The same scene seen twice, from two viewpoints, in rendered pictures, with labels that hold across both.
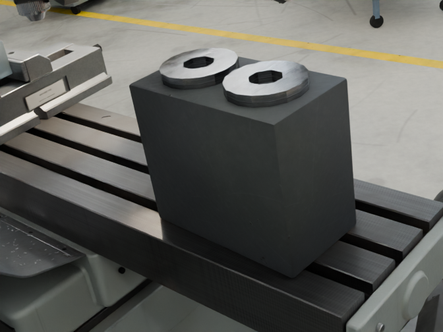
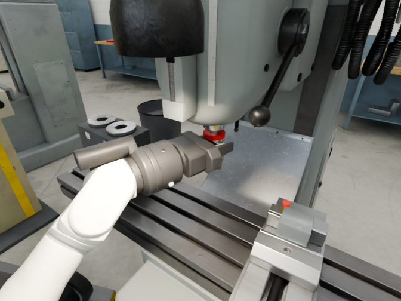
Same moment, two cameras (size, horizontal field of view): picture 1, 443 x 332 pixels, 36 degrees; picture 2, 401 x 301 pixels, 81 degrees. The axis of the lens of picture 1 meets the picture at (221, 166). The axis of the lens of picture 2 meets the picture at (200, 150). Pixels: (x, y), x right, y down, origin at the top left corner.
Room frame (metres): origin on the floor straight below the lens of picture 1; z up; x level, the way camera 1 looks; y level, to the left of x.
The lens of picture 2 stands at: (1.43, 0.11, 1.48)
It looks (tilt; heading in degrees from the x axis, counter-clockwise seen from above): 30 degrees down; 168
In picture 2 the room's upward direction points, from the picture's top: straight up
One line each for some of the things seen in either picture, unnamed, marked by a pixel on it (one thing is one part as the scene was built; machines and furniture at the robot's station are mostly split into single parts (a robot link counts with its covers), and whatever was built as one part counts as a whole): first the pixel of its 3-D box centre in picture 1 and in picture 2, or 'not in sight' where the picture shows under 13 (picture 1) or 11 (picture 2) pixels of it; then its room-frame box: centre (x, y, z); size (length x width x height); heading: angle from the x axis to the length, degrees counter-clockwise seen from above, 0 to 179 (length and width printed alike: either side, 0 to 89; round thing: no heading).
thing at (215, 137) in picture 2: not in sight; (213, 133); (1.00, 0.23, 1.26); 0.05 x 0.05 x 0.01
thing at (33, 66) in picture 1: (15, 62); (284, 258); (1.18, 0.33, 1.07); 0.12 x 0.06 x 0.04; 47
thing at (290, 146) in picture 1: (242, 149); (116, 150); (0.70, -0.03, 1.08); 0.22 x 0.12 x 0.20; 41
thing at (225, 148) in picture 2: not in sight; (222, 150); (1.03, 0.24, 1.23); 0.06 x 0.02 x 0.03; 115
